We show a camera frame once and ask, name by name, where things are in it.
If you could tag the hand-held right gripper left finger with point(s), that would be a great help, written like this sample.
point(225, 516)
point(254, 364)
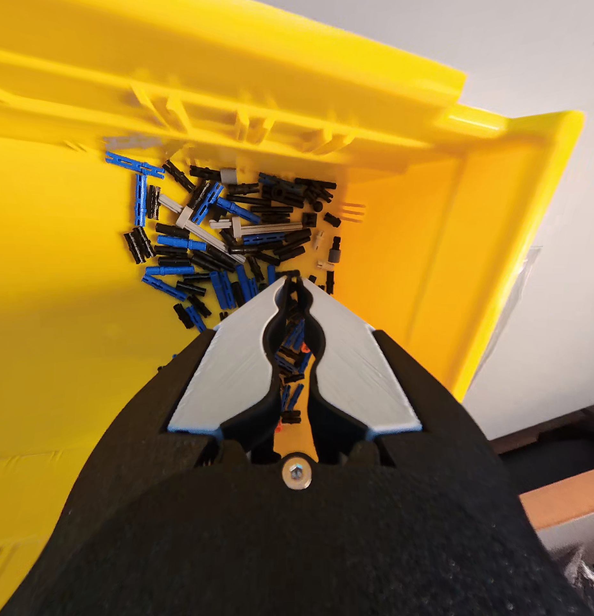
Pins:
point(230, 380)

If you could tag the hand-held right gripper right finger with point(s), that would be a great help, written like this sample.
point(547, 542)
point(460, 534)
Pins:
point(364, 380)

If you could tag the yellow plastic bin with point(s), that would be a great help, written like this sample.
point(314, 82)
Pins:
point(85, 385)

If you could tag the grey desk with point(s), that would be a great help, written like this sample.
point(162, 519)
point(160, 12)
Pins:
point(557, 241)

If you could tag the scatter of blue black pins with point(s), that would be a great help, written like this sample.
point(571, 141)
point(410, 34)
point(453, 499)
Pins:
point(239, 241)

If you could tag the grey axle with connector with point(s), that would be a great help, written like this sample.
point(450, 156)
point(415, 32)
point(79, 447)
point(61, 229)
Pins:
point(241, 227)

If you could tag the long grey axle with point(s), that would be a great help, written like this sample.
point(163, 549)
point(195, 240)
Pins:
point(186, 219)

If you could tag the clear plastic bag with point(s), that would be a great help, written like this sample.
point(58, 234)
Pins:
point(519, 308)

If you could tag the wooden side table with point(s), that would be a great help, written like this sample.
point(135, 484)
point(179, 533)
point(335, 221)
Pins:
point(567, 496)

